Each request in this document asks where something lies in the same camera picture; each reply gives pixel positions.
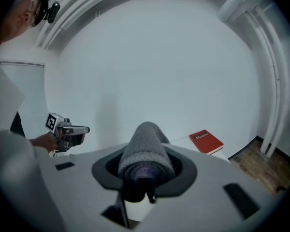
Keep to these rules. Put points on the white mesh panel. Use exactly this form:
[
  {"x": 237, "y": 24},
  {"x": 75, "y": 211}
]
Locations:
[{"x": 31, "y": 93}]

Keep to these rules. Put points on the white ceiling conduit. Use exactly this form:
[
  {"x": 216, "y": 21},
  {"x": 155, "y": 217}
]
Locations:
[{"x": 62, "y": 16}]

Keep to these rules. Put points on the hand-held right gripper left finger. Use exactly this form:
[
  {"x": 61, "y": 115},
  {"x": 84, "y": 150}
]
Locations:
[{"x": 82, "y": 190}]

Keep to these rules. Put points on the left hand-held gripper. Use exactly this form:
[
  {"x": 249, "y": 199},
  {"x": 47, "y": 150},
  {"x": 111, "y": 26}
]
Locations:
[{"x": 53, "y": 122}]

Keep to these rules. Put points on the red book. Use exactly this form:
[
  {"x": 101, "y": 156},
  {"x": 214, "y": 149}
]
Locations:
[{"x": 205, "y": 141}]

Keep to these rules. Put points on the grey cloth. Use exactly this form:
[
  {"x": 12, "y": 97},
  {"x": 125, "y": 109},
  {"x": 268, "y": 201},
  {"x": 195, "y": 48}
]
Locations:
[{"x": 145, "y": 149}]

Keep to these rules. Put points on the thick white pipe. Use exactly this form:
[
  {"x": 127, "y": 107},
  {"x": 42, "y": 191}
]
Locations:
[{"x": 236, "y": 4}]

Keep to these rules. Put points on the person's left forearm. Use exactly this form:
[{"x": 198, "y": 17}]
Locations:
[{"x": 36, "y": 144}]

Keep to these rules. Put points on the black head-mounted camera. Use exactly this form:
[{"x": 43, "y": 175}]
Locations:
[{"x": 53, "y": 12}]

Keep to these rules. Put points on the thin white pipe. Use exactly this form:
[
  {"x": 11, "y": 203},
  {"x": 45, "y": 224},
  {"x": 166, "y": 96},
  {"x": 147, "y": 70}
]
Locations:
[
  {"x": 271, "y": 81},
  {"x": 284, "y": 93}
]

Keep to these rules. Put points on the person's head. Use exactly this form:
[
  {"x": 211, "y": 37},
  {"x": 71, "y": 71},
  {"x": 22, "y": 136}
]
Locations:
[{"x": 14, "y": 20}]

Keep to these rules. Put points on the person's left hand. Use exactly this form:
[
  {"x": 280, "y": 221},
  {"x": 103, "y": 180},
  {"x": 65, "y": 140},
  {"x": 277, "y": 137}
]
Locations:
[{"x": 49, "y": 141}]

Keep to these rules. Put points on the white table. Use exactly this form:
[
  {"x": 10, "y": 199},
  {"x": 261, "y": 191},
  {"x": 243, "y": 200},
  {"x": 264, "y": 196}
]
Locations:
[{"x": 181, "y": 144}]

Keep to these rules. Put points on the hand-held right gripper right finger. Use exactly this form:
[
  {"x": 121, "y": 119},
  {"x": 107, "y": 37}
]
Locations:
[{"x": 207, "y": 178}]

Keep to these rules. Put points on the eyeglasses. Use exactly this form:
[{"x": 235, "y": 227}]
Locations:
[{"x": 33, "y": 11}]

